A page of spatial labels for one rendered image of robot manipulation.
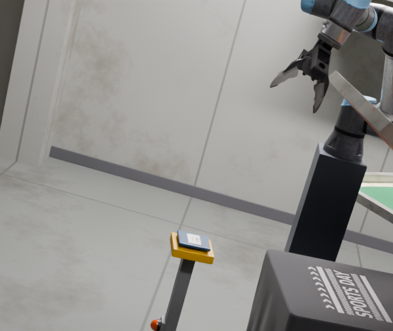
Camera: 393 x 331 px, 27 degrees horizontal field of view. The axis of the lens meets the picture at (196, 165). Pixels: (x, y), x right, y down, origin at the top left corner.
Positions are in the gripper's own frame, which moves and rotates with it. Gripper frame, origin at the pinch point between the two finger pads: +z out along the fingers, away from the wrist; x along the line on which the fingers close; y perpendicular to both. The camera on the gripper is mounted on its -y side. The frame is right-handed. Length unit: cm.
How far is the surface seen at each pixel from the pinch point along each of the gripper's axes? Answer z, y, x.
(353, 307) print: 42, -10, -48
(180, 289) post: 70, 10, -6
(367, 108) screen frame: -10.2, -12.4, -14.8
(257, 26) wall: 8, 316, -50
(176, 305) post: 76, 10, -8
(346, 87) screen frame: -10.5, 11.2, -14.9
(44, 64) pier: 100, 313, 58
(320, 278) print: 44, 6, -41
